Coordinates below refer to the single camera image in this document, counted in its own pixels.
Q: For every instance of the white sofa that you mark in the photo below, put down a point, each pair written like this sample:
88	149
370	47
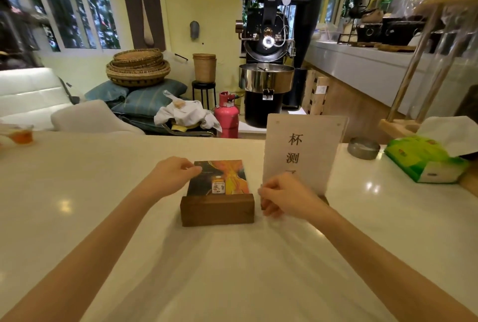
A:
30	94

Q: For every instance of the large woven basket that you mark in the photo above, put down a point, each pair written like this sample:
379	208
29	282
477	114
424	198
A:
138	76

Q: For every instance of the small woven basket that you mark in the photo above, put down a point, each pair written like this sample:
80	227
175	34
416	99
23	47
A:
137	57

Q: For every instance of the wooden dripper stand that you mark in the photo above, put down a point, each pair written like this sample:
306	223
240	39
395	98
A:
414	60

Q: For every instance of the person's left forearm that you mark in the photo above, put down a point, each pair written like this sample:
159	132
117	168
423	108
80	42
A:
86	258

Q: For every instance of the person's right fingers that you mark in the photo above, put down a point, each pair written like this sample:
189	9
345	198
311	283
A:
270	198

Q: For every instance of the pink gas cylinder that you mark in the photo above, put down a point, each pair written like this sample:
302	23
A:
227	118

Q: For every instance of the white paper sign card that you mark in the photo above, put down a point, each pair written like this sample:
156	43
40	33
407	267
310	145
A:
304	146

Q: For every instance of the black round stool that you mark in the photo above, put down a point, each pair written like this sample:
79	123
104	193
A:
204	86

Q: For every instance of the striped blue cushion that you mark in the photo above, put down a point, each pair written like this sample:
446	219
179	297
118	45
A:
143	101

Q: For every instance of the tall woven bin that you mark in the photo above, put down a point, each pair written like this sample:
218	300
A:
204	68

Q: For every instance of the white framed window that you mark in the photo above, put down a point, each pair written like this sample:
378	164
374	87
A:
71	4

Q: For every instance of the brown wall hanging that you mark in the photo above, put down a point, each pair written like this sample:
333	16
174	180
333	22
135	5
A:
142	0

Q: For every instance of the grey wall lamp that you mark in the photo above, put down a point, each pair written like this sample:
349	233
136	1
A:
194	30

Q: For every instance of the person's left fingers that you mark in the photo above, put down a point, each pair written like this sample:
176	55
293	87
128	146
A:
190	170

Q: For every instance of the green tissue pack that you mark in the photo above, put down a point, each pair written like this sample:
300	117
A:
422	161

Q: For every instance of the person's right forearm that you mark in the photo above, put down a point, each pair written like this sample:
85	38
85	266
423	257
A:
381	269

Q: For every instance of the dark wooden block stand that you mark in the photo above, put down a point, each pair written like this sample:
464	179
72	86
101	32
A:
216	210

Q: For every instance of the person's left hand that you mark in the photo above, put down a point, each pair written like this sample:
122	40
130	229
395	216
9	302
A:
170	178

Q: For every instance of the person's right hand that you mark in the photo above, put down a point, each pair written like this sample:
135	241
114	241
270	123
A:
295	196

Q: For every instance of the glass cup of tea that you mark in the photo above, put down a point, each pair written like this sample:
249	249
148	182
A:
21	136

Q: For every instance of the white crumpled cloth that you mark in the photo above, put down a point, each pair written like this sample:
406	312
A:
188	114

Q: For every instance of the blue-grey cushion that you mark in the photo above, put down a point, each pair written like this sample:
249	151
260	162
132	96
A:
106	91

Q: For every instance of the round metal ashtray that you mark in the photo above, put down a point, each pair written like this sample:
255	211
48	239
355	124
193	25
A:
363	149

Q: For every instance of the white bar counter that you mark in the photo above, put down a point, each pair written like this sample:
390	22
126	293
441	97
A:
358	68

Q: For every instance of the colourful painted card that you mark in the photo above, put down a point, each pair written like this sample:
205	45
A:
235	176

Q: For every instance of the small orange jar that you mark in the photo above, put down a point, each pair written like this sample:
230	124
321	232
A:
218	186

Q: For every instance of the black coffee roaster machine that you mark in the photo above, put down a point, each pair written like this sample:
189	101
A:
267	53

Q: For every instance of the large black container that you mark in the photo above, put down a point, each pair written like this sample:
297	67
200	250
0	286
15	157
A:
401	32

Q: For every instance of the black kettle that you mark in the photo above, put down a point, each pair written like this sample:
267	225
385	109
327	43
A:
361	10

